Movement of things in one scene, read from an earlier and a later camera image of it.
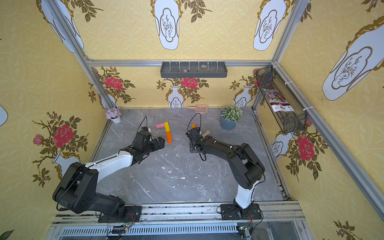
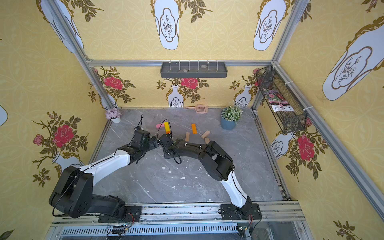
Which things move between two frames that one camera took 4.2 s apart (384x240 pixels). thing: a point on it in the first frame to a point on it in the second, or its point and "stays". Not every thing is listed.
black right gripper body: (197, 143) to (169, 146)
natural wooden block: (207, 133) stays
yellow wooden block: (167, 129) stays
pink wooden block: (160, 125) stays
